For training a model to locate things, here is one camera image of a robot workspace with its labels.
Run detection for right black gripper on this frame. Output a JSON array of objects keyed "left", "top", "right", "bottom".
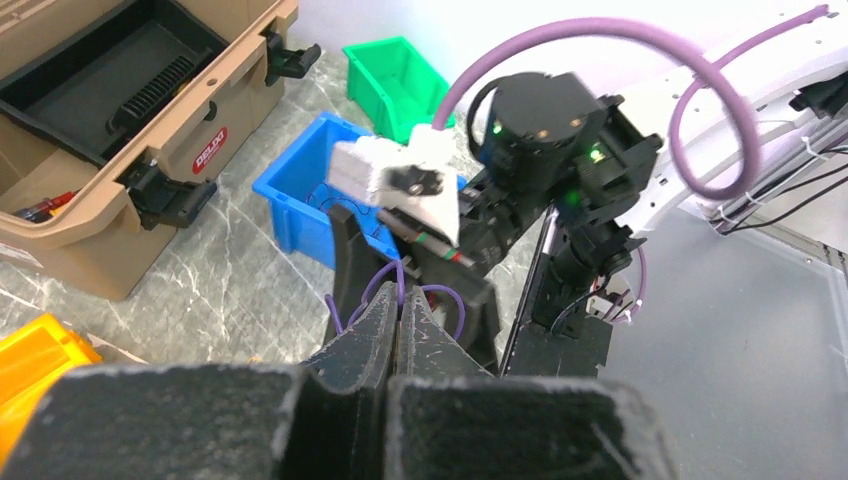
[{"left": 323, "top": 168, "right": 550, "bottom": 374}]

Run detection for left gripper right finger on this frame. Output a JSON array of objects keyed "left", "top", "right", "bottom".
[{"left": 384, "top": 288, "right": 676, "bottom": 479}]

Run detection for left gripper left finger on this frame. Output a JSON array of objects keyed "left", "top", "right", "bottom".
[{"left": 0, "top": 281, "right": 400, "bottom": 480}]

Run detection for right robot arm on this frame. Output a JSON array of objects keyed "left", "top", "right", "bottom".
[{"left": 327, "top": 5, "right": 847, "bottom": 377}]

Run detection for blue plastic bin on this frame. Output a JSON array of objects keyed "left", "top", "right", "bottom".
[{"left": 251, "top": 111, "right": 468, "bottom": 270}]

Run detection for orange plastic bin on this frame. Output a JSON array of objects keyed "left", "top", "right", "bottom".
[{"left": 1, "top": 314, "right": 103, "bottom": 463}]

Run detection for green plastic bin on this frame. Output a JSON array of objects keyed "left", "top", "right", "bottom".
[{"left": 342, "top": 36, "right": 449, "bottom": 145}]

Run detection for tan plastic toolbox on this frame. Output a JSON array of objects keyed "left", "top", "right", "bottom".
[{"left": 1, "top": 1, "right": 321, "bottom": 300}]

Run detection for black toolbox tray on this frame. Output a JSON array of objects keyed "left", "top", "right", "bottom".
[{"left": 1, "top": 1, "right": 228, "bottom": 168}]

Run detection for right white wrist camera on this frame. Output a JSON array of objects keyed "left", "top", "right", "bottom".
[{"left": 327, "top": 124, "right": 460, "bottom": 247}]

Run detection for red handled screwdriver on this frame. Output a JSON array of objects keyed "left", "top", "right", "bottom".
[{"left": 12, "top": 191, "right": 76, "bottom": 223}]

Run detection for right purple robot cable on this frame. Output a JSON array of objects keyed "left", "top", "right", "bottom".
[{"left": 430, "top": 5, "right": 833, "bottom": 326}]

